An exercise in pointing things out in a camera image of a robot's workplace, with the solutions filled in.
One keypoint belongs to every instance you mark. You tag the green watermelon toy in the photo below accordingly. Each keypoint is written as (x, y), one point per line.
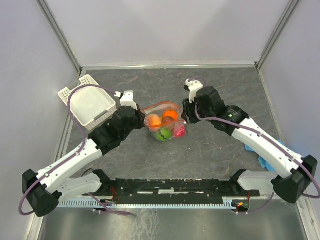
(163, 134)

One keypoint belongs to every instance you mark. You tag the clear zip top bag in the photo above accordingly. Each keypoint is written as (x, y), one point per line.
(159, 109)

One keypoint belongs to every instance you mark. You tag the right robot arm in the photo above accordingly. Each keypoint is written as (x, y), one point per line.
(292, 174)

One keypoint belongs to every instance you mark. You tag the brown toy fruit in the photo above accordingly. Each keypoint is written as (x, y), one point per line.
(168, 122)

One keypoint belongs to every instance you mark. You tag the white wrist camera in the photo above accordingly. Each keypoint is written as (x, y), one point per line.
(193, 86)
(126, 99)

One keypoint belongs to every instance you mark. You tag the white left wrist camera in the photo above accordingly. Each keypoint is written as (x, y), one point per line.
(126, 99)

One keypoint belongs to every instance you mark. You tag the red apple toy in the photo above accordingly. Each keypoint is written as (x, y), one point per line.
(179, 131)

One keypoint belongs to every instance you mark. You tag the white plastic basket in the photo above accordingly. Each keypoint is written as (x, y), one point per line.
(90, 105)

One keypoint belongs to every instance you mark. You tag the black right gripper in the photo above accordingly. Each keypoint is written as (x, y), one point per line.
(187, 110)

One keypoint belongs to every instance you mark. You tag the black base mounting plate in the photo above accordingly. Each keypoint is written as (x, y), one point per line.
(172, 191)

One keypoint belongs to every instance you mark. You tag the blue patterned cloth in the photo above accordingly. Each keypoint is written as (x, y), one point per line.
(262, 160)

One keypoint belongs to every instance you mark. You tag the aluminium frame rail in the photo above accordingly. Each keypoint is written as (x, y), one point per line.
(289, 189)

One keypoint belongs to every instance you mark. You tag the orange toy fruit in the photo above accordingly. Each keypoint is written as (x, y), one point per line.
(171, 113)

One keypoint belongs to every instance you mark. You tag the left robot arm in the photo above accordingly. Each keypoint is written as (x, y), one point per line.
(98, 143)

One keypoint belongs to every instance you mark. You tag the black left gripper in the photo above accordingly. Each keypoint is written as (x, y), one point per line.
(141, 117)

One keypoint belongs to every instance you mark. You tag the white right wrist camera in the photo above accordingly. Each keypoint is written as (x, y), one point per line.
(193, 86)

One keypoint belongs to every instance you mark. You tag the peach toy fruit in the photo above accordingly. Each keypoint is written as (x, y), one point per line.
(153, 122)

